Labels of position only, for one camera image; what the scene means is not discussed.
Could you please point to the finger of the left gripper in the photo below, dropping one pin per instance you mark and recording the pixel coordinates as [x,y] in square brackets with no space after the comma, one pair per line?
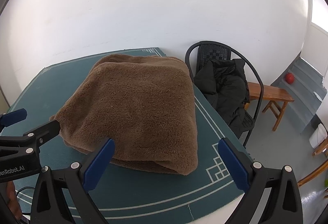
[42,134]
[11,118]

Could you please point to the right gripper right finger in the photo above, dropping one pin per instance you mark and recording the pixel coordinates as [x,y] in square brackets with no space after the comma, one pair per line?
[284,202]

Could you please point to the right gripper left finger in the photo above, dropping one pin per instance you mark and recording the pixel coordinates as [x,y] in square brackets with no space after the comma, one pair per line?
[49,204]

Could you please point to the brown fleece garment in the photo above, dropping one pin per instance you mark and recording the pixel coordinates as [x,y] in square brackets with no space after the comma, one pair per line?
[146,105]

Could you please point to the person's left hand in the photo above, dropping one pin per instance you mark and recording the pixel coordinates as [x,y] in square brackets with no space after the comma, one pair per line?
[13,203]

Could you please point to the white container on floor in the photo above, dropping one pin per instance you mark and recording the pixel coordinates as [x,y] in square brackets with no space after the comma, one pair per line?
[318,136]

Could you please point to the wooden bench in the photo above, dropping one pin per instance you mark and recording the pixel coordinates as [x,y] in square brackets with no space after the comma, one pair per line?
[278,100]

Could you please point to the grey stairs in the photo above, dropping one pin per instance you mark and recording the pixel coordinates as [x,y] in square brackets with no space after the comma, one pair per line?
[307,91]

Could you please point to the red ball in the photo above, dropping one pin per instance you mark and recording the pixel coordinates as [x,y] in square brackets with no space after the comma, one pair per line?
[289,78]

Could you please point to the black jacket on chair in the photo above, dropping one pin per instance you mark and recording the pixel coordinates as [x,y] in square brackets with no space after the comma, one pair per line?
[223,83]

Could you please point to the black metal chair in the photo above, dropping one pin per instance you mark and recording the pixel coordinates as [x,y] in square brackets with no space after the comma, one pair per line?
[214,50]

